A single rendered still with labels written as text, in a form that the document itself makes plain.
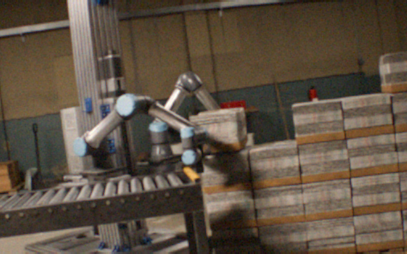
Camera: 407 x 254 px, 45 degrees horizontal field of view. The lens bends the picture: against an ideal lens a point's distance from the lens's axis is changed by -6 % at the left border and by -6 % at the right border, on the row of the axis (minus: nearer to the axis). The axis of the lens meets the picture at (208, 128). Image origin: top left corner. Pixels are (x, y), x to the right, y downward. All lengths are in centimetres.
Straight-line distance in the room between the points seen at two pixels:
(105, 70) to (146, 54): 620
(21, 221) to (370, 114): 196
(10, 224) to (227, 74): 782
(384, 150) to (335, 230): 55
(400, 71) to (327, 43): 743
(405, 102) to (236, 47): 707
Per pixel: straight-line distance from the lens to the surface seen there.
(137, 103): 284
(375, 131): 302
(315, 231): 310
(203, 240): 232
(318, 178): 303
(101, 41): 348
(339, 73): 1046
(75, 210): 228
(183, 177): 276
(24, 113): 977
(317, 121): 300
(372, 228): 312
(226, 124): 303
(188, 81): 354
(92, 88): 345
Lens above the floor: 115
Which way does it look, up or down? 3 degrees down
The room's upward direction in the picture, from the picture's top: 8 degrees counter-clockwise
